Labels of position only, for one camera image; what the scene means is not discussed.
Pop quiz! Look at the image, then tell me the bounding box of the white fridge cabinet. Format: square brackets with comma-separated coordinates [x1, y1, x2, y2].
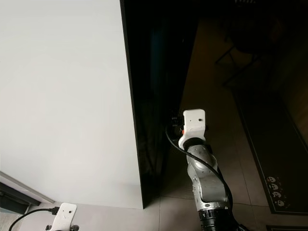
[0, 0, 145, 210]

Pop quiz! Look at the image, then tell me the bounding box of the dark patterned floor mat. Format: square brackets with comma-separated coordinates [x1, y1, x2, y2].
[231, 89, 308, 216]

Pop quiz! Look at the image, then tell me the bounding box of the dark grey metal door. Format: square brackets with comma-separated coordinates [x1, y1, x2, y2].
[0, 171, 57, 216]

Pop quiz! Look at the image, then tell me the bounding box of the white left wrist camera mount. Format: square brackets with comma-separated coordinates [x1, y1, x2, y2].
[51, 203, 78, 231]

